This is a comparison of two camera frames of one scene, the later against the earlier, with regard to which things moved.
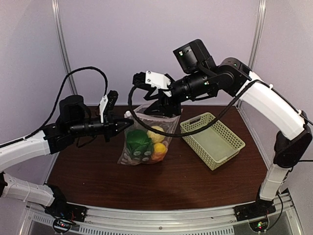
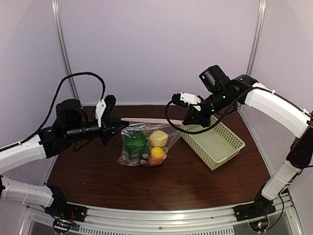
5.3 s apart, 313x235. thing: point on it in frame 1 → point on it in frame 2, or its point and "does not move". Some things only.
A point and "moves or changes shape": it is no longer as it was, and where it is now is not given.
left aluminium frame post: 56,9 does not move
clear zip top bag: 142,147 moves or changes shape
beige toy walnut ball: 156,137 moves or changes shape
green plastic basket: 215,144 does not move
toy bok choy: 139,144 does not move
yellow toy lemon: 159,147 → 157,152
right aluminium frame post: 258,35 does not move
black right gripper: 167,106 → 197,117
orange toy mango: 158,156 → 155,161
